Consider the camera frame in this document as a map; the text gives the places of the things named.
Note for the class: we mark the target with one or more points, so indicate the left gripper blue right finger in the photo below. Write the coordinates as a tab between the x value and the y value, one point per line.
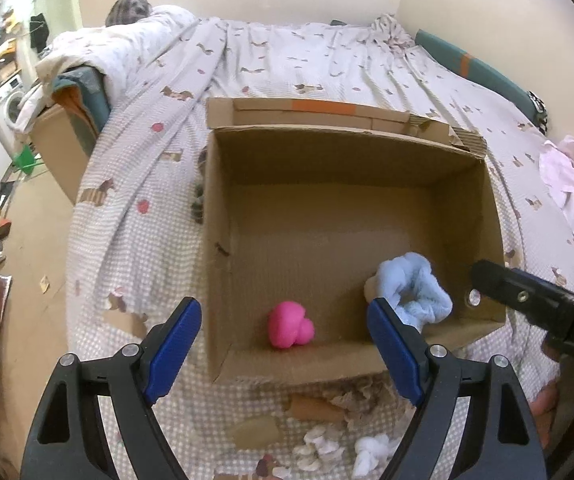
500	439

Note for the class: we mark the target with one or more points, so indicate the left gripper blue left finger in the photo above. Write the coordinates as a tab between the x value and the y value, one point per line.
67	438

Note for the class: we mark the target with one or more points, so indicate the white knotted cloth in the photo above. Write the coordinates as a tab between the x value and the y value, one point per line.
373	452

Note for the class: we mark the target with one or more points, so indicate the blue fluffy plush scrunchie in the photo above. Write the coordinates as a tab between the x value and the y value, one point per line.
412	291

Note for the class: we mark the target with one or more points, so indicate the orange tan soft piece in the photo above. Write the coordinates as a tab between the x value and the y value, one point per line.
310	409

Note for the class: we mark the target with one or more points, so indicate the pink rubber duck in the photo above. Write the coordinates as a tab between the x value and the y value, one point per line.
289	326

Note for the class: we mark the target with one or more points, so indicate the beige lace scrunchie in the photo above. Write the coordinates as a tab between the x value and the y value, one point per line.
370	401

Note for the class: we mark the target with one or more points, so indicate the beige translucent soft piece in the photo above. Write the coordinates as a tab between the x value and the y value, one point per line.
255	433

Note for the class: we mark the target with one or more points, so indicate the person's right hand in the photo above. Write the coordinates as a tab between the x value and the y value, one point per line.
553	407

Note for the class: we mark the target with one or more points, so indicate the checkered dog-print bedsheet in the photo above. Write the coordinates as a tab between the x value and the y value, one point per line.
135	250

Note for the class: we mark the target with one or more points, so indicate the teal bolster pillow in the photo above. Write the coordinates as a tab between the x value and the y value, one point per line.
467	66

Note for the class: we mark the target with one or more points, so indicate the dark striped cloth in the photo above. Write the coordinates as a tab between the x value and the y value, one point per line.
197	205

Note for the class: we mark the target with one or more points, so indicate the open brown cardboard box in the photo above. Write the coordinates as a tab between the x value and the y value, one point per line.
303	199

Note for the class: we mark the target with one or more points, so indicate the green dustpan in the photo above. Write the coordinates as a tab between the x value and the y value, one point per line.
24	160

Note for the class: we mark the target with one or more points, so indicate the brown bedside cardboard box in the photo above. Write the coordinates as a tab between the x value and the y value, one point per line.
54	138

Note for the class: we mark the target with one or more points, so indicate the white washing machine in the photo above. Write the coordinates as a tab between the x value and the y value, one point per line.
11	94

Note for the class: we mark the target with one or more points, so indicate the white folded duvet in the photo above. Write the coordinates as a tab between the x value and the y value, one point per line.
118	52

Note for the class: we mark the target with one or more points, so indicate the black hanging garment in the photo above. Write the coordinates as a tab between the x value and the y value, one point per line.
38	32

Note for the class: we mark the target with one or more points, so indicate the grey striped plush toy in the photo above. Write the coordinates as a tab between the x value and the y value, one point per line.
125	12

